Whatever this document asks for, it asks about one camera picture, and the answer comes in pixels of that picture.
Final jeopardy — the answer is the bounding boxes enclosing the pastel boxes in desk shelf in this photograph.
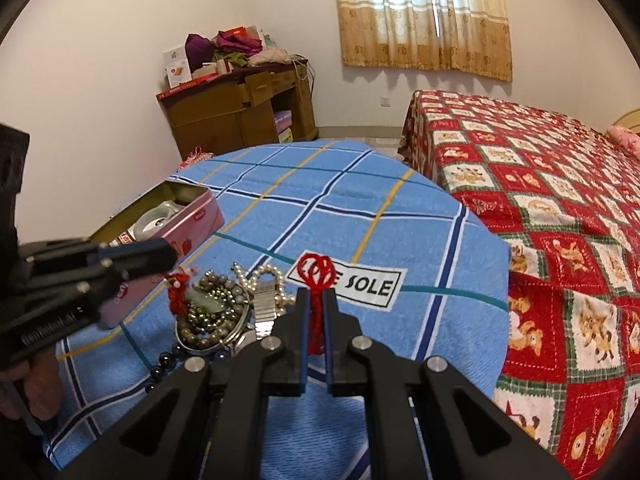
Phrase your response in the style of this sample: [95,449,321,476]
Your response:
[272,110,294,143]

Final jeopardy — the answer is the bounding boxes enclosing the pink pillow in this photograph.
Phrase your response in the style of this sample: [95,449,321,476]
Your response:
[606,125,640,158]

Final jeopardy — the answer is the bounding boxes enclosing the pink tin box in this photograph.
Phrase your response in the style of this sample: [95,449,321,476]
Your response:
[89,181,226,328]

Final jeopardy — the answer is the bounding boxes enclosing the dark blue bead bracelet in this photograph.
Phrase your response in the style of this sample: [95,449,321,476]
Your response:
[147,342,231,396]

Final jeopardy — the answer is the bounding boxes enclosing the brown wooden desk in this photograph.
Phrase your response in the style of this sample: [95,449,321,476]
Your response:
[156,62,320,158]

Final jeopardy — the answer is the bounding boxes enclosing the bed with red patterned cover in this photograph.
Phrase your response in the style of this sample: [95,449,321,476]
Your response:
[398,89,640,471]

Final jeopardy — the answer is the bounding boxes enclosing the jade pendant with red knot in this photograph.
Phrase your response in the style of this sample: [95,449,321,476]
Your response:
[166,267,227,317]

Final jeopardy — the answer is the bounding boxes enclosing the white jade bangle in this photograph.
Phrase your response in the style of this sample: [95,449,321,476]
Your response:
[132,201,181,241]

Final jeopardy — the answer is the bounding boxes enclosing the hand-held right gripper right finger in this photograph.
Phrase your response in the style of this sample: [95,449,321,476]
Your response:
[321,290,576,480]

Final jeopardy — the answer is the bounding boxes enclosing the pearl necklace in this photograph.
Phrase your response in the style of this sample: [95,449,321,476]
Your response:
[231,261,296,311]

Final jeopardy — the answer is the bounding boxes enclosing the white cardboard box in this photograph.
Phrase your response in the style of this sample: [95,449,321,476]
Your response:
[162,45,193,88]

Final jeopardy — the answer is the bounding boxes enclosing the person's left hand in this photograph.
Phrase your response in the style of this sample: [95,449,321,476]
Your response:
[22,351,67,411]

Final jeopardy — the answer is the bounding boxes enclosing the grey brown bead bracelet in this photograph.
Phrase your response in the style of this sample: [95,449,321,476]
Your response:
[177,270,251,351]

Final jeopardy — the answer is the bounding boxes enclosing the beige patterned curtain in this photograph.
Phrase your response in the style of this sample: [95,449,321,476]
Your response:
[332,0,514,82]

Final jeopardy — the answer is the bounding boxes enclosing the metal watch band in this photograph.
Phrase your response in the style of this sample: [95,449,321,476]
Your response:
[252,282,282,342]

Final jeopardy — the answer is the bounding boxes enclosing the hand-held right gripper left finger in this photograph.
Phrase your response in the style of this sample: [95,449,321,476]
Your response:
[60,287,313,480]

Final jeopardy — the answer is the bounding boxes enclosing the pile of clothes on desk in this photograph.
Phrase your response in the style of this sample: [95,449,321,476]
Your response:
[185,25,306,68]

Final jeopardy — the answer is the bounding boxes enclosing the cream wooden headboard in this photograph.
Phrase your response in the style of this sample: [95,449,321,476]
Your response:
[612,111,640,133]

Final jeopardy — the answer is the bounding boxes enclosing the red knot tassel charm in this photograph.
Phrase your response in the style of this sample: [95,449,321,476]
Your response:
[298,254,337,356]

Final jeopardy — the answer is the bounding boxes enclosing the flat red box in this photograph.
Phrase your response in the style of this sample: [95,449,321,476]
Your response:
[156,76,221,100]

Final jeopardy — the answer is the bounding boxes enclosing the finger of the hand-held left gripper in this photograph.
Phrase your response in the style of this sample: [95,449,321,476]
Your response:
[20,237,179,281]
[12,261,132,312]

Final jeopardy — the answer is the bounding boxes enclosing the blue plaid blanket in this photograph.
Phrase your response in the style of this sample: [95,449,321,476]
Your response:
[42,139,512,480]

